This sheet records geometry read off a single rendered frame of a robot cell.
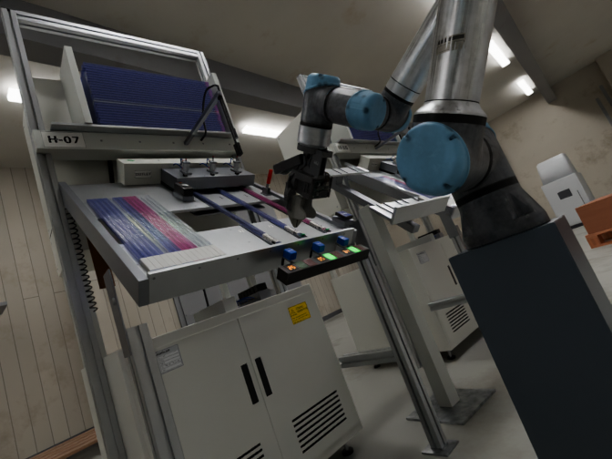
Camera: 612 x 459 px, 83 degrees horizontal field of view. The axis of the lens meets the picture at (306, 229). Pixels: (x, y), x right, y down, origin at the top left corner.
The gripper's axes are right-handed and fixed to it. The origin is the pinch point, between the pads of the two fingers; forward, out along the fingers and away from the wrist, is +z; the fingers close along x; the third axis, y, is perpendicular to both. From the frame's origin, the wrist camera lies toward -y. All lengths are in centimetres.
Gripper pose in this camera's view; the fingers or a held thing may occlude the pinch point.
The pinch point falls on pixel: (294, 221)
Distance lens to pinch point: 90.3
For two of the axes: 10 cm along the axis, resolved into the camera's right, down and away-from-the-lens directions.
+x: 7.2, -1.4, 6.8
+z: -1.6, 9.2, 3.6
